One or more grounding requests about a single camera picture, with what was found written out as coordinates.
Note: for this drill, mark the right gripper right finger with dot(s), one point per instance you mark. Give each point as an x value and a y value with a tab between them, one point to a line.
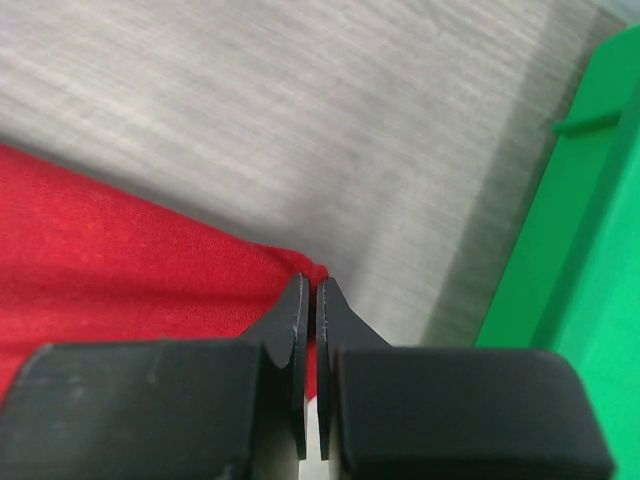
390	412

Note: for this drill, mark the dark red t shirt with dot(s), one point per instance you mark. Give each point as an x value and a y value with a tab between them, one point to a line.
84	262

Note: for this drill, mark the green plastic tray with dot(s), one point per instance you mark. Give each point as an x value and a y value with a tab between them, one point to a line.
571	284

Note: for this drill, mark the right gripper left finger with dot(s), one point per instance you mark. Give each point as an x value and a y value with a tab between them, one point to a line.
231	408

